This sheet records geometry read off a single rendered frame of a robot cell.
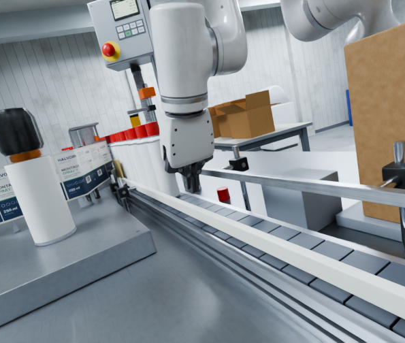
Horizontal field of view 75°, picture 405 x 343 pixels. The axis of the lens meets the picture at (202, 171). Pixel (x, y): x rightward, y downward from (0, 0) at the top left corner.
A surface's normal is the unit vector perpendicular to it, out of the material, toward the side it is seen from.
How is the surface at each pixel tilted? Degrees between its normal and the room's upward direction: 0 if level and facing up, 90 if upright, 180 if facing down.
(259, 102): 100
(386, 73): 90
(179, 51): 107
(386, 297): 90
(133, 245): 90
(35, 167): 90
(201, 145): 114
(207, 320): 0
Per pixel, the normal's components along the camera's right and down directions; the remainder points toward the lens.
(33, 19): 0.32, 0.12
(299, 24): -0.62, 0.70
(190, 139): 0.51, 0.41
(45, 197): 0.64, 0.00
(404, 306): -0.84, 0.30
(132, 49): -0.09, 0.22
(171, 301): -0.23, -0.95
